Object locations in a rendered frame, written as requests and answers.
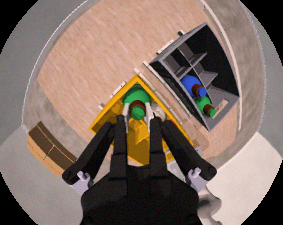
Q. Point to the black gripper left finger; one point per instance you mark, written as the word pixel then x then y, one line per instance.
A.
pixel 80 175

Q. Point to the yellow crate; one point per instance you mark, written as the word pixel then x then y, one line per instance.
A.
pixel 137 130

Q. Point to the blue bottle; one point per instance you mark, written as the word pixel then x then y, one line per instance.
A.
pixel 193 86

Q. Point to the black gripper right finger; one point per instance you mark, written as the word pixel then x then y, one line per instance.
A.
pixel 200 171

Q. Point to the white bottle with grey label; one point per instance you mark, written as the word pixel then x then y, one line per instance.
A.
pixel 159 112

